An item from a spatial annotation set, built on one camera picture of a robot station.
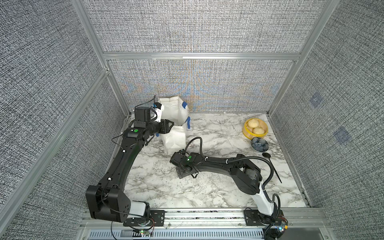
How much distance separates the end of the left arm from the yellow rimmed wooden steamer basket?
2.03 feet

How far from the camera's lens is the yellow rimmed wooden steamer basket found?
3.35ft

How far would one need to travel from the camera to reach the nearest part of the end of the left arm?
559 millimetres
